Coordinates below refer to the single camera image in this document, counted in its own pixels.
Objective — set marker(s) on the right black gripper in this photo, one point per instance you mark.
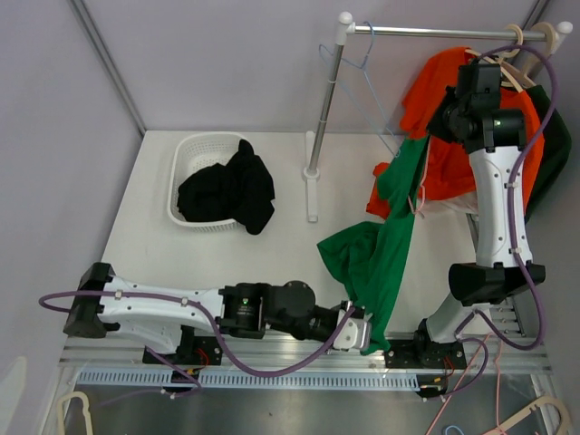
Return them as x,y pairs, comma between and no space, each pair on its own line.
435,126

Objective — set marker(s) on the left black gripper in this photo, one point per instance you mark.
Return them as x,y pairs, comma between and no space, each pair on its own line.
335,310

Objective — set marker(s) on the orange t shirt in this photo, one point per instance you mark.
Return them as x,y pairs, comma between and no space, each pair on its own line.
449,174

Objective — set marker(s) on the blue wire hanger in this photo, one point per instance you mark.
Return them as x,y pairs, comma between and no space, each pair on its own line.
354,80

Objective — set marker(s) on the black t shirt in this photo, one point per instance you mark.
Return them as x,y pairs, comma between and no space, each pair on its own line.
249,190

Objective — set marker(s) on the pink wire hanger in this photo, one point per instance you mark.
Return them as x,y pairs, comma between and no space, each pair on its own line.
418,203

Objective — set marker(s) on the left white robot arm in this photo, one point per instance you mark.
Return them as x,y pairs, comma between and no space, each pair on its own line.
159,317

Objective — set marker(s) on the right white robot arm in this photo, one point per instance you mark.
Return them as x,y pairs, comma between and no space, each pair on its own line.
494,140

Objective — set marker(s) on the white t shirt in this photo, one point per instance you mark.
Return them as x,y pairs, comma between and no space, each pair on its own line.
466,203

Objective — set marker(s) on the dark green t shirt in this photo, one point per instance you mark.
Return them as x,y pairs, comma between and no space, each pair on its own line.
558,144

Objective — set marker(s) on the blue hanger on floor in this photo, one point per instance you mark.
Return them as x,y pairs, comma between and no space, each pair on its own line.
452,430

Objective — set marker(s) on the wooden hanger on floor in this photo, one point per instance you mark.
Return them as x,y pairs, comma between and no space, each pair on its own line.
564,425

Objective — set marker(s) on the silver clothes rack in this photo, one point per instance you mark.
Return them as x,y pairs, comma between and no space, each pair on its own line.
346,26

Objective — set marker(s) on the white perforated basket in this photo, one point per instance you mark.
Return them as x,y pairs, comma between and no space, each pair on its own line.
196,181

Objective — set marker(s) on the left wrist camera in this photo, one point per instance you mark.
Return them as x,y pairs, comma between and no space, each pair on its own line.
355,335

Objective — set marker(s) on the white slotted cable duct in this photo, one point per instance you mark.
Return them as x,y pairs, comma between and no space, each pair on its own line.
336,381

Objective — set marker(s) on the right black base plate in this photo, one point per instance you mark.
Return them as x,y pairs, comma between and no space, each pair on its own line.
411,354

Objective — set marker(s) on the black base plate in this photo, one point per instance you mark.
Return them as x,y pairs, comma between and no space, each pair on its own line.
411,354
197,351

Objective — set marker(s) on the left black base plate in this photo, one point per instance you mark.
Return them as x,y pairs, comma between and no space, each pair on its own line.
197,351

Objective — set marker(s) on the aluminium mounting rail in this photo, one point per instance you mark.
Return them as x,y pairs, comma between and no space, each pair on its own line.
275,352

